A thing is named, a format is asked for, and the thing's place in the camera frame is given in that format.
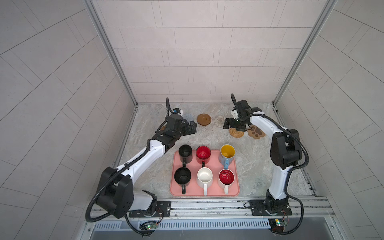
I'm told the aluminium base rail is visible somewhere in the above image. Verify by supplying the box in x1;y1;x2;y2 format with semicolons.
127;197;335;231

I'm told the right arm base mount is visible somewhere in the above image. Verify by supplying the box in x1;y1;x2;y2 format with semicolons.
243;191;292;216

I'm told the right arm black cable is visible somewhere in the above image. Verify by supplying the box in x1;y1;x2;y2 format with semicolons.
230;93;310;235

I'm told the black mug rear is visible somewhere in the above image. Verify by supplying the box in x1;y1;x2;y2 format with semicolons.
179;145;193;168

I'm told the circuit board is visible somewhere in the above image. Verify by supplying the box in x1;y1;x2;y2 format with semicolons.
140;221;159;231
268;219;289;233

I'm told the white mug red inside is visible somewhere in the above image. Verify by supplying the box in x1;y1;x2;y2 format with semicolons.
218;169;235;195

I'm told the left circuit board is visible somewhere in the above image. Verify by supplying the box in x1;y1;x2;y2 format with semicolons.
140;221;159;231

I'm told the pink tray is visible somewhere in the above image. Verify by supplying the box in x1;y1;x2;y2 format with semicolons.
170;149;241;197

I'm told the blue-grey woven round coaster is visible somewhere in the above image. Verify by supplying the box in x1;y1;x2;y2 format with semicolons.
183;113;194;122

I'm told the woven rattan round coaster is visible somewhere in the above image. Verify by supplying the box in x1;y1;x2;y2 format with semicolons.
229;128;244;138

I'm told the metal corner profile right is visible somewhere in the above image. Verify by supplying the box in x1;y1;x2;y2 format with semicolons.
272;0;338;105

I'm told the black mug front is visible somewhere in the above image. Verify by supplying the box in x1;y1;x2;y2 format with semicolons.
174;167;192;195

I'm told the cork paw print coaster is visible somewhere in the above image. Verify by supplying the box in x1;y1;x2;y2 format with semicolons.
247;125;266;140

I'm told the metal corner profile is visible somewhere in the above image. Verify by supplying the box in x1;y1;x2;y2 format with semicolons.
82;0;139;106
272;0;338;105

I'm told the metal corner profile left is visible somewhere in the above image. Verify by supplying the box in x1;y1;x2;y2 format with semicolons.
82;0;139;106

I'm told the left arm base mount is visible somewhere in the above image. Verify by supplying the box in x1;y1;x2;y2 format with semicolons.
129;190;171;218

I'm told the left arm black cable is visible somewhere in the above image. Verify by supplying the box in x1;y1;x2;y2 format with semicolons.
84;97;175;223

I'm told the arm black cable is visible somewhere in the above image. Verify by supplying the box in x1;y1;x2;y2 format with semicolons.
84;97;175;223
230;93;310;235

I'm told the right circuit board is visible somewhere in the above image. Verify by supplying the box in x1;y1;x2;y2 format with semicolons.
268;219;289;233

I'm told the black mug red inside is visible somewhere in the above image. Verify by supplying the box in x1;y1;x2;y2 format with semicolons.
196;146;212;168

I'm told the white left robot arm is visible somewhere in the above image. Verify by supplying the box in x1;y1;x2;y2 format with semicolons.
86;114;197;223

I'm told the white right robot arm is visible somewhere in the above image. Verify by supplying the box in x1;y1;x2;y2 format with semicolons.
223;94;309;200

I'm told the multicolour woven round coaster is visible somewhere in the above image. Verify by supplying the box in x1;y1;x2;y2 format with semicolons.
215;116;226;128

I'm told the blue mug yellow inside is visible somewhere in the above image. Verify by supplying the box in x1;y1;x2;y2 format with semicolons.
219;145;236;169

